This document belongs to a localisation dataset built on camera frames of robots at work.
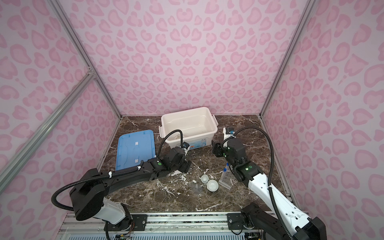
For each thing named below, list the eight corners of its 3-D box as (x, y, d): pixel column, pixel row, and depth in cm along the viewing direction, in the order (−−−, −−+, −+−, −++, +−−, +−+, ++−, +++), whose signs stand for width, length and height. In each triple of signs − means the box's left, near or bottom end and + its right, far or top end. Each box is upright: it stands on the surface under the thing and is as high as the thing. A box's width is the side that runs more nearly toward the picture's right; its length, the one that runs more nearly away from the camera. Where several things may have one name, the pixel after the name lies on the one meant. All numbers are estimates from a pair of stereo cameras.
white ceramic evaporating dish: (206, 191, 85) (207, 190, 83) (206, 181, 88) (206, 179, 86) (218, 191, 84) (219, 190, 83) (217, 181, 88) (218, 179, 86)
